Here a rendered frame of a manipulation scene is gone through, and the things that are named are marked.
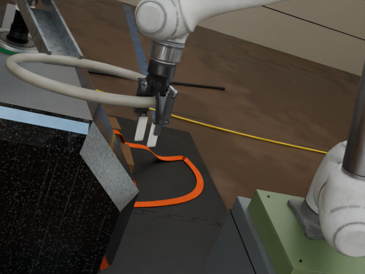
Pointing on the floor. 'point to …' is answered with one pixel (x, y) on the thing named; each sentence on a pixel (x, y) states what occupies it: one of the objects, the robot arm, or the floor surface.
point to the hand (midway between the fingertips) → (147, 132)
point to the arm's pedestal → (239, 246)
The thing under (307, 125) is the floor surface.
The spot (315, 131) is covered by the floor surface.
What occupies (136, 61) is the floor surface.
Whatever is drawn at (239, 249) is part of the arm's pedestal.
